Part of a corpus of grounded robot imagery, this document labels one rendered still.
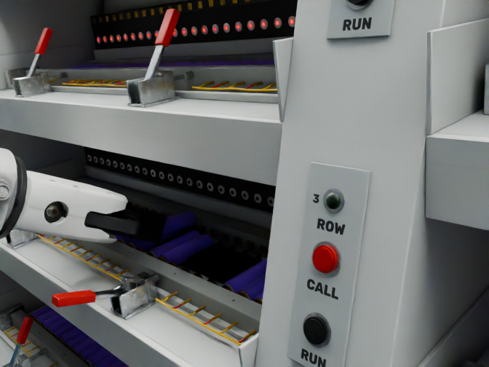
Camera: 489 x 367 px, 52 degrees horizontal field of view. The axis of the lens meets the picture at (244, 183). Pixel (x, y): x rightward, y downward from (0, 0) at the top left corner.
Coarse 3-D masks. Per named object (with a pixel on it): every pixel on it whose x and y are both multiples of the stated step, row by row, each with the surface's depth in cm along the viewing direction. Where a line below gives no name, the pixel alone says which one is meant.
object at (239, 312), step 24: (48, 240) 63; (72, 240) 62; (120, 264) 54; (144, 264) 50; (168, 264) 50; (168, 288) 48; (192, 288) 45; (216, 288) 44; (216, 312) 43; (240, 312) 41
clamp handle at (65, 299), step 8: (128, 280) 46; (120, 288) 47; (128, 288) 46; (56, 296) 42; (64, 296) 42; (72, 296) 42; (80, 296) 43; (88, 296) 43; (96, 296) 44; (104, 296) 44; (112, 296) 45; (56, 304) 41; (64, 304) 42; (72, 304) 42
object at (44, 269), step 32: (160, 192) 70; (192, 192) 65; (0, 256) 67; (32, 256) 61; (64, 256) 60; (32, 288) 61; (64, 288) 53; (96, 288) 52; (96, 320) 49; (128, 320) 45; (160, 320) 45; (192, 320) 44; (128, 352) 45; (160, 352) 41; (192, 352) 40; (224, 352) 40
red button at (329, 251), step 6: (318, 246) 29; (324, 246) 29; (318, 252) 29; (324, 252) 28; (330, 252) 28; (318, 258) 29; (324, 258) 28; (330, 258) 28; (336, 258) 28; (318, 264) 29; (324, 264) 28; (330, 264) 28; (336, 264) 28; (318, 270) 29; (324, 270) 28; (330, 270) 28
